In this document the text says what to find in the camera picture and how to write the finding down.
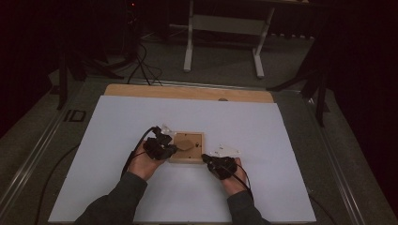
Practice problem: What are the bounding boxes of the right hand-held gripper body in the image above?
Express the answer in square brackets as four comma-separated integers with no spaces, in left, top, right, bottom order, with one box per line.
[208,144,241,181]

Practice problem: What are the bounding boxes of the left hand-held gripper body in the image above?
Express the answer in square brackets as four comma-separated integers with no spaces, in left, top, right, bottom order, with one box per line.
[144,124,176,161]

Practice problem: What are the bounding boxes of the wooden picture frame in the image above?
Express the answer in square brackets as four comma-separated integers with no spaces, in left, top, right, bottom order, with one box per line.
[168,130,206,165]

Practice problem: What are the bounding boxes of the person's right hand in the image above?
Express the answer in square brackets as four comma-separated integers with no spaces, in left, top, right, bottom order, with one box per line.
[220,157,252,197]

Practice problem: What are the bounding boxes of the person's left hand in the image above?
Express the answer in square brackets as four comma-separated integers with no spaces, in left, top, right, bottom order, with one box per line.
[127,140,166,182]

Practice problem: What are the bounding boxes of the white table sheet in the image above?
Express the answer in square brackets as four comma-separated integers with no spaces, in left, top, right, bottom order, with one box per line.
[48,95,317,223]

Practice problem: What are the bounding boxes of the black floor plate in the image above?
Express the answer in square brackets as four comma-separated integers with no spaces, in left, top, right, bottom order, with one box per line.
[64,109,87,124]

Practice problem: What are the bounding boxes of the black metal stand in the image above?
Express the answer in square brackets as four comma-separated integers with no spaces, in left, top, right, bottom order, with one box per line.
[55,46,125,111]
[267,31,332,128]

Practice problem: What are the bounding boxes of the white metal stand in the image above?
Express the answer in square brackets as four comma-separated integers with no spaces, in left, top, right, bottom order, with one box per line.
[168,0,311,79]

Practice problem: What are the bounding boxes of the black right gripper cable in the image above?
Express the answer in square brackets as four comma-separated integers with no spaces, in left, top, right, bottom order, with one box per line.
[231,168,255,201]

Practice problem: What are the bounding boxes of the aluminium floor rail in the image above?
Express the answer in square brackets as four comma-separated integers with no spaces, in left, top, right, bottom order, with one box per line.
[304,97,369,225]
[137,79,301,93]
[0,106,69,214]

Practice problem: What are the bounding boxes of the black floor cables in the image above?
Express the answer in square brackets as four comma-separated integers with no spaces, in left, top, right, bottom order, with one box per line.
[126,40,163,87]

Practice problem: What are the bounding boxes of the thin black floor cable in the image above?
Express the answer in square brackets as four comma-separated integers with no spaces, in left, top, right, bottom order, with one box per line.
[34,143,81,225]

